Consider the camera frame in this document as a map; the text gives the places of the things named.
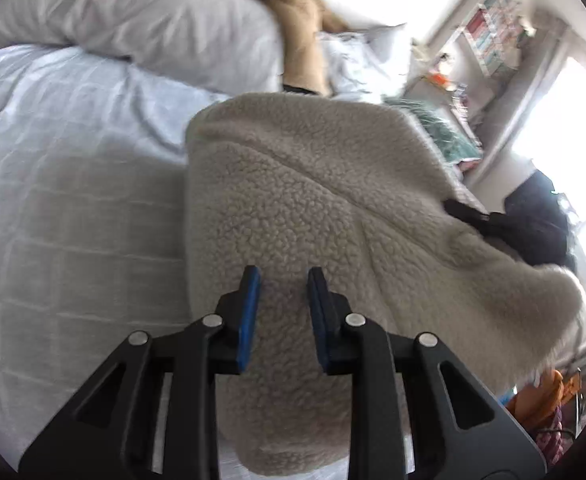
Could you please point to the cream fleece zip jacket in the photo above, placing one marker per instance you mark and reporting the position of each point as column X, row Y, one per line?
column 298, row 185

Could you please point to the white pillow with grey print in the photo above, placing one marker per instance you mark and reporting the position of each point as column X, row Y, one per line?
column 363, row 60

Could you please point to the orange cloth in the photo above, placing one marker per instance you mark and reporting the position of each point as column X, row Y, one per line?
column 538, row 395

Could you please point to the light blue grid duvet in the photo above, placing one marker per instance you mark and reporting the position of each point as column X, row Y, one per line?
column 73, row 185

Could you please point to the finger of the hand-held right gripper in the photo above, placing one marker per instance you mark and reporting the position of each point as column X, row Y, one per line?
column 473, row 217

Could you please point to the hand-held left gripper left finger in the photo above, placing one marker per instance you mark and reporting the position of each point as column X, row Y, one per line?
column 248, row 310

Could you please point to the white bookshelf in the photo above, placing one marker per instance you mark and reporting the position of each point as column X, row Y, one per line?
column 493, row 25

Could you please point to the brown quilted blanket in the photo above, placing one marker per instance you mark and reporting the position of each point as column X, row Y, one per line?
column 298, row 25

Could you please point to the green pillow with white print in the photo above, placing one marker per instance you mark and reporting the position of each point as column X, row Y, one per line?
column 443, row 135

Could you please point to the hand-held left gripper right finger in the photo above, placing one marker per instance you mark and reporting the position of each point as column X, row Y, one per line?
column 318, row 315

